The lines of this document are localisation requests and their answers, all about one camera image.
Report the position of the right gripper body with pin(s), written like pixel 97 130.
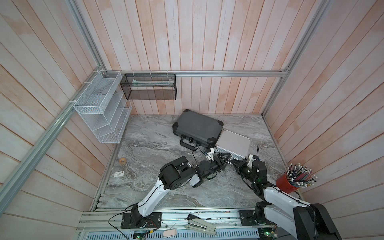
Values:
pixel 246 171

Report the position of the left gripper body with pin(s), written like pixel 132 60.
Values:
pixel 213 167

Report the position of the silver aluminium poker case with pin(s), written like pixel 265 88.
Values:
pixel 237 145

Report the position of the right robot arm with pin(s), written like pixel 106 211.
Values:
pixel 302 220

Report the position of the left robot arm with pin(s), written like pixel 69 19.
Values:
pixel 174 175

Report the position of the dark grey poker case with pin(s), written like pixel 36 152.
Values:
pixel 196 130

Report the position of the red pencil cup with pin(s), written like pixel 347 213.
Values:
pixel 297 176

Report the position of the grey stapler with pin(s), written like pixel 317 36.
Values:
pixel 197 224

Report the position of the pink eraser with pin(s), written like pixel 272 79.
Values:
pixel 170 233

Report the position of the tape roll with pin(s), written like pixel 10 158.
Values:
pixel 122 161

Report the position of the small white card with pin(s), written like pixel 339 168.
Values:
pixel 119 174

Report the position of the black mesh basket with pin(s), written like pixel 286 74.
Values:
pixel 149 87

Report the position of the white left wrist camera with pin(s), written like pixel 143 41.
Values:
pixel 210 154

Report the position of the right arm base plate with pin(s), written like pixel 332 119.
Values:
pixel 251 218

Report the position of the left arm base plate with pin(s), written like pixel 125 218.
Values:
pixel 136 221

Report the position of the aluminium frame rail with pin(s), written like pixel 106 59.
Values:
pixel 225 73

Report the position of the white wire mesh shelf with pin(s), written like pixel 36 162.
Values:
pixel 103 107

